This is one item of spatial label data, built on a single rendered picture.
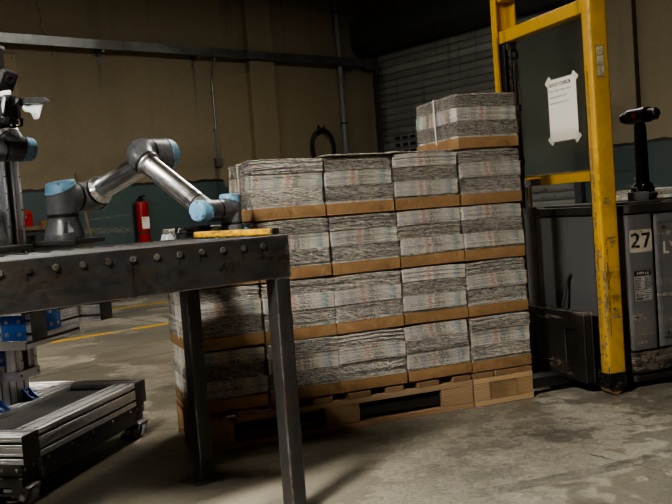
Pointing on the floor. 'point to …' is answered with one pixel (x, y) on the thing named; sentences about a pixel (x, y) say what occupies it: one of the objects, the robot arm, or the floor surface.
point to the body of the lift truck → (637, 243)
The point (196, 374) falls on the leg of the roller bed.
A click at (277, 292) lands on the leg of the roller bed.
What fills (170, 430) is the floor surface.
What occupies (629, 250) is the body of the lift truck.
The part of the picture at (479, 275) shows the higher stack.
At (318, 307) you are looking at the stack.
